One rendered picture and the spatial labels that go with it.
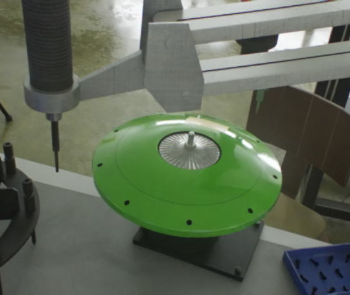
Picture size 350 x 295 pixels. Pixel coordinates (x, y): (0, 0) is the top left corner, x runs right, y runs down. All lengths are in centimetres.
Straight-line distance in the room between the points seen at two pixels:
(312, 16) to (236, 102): 268
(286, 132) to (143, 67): 111
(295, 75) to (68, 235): 59
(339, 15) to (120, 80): 20
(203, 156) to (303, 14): 43
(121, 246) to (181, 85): 52
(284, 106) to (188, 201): 79
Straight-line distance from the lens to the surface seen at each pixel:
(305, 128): 158
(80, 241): 101
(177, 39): 50
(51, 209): 107
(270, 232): 106
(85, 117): 296
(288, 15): 53
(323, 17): 53
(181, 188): 85
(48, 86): 53
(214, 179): 87
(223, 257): 98
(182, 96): 53
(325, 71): 56
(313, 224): 155
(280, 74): 54
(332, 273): 102
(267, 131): 164
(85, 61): 347
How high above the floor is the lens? 164
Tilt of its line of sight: 37 degrees down
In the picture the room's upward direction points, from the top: 7 degrees clockwise
